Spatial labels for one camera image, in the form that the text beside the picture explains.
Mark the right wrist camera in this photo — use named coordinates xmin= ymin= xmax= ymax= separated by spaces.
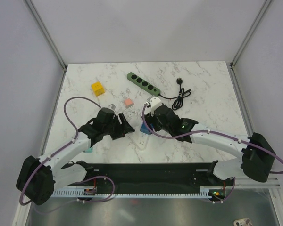
xmin=146 ymin=96 xmax=162 ymax=116

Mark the pink plug adapter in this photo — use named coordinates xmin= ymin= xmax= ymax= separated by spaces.
xmin=124 ymin=98 xmax=134 ymax=108

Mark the white triangular power strip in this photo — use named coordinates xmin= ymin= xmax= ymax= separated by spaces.
xmin=130 ymin=131 xmax=150 ymax=150

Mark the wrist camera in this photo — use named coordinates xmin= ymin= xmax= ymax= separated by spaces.
xmin=146 ymin=96 xmax=162 ymax=116
xmin=110 ymin=104 xmax=116 ymax=111

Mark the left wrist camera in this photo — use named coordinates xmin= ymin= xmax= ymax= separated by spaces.
xmin=110 ymin=104 xmax=116 ymax=111

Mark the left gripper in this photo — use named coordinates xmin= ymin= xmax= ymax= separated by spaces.
xmin=103 ymin=113 xmax=134 ymax=140

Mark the yellow cube socket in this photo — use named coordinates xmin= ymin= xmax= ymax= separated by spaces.
xmin=91 ymin=81 xmax=105 ymax=97

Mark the blue cube socket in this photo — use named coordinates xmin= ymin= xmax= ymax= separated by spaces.
xmin=140 ymin=123 xmax=151 ymax=135

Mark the green power strip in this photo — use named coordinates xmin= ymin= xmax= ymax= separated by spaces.
xmin=127 ymin=72 xmax=161 ymax=97

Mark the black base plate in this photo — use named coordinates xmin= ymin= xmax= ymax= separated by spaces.
xmin=74 ymin=163 xmax=233 ymax=192

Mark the teal plug adapter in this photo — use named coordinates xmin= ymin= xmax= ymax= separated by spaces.
xmin=84 ymin=147 xmax=93 ymax=153

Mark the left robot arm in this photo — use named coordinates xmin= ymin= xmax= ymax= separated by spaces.
xmin=16 ymin=107 xmax=135 ymax=206

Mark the aluminium frame rail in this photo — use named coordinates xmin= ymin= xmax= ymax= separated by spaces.
xmin=235 ymin=177 xmax=280 ymax=189

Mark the white cable duct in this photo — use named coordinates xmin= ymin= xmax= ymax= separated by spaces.
xmin=52 ymin=185 xmax=225 ymax=198

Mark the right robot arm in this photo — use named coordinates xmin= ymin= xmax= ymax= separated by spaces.
xmin=142 ymin=105 xmax=275 ymax=186

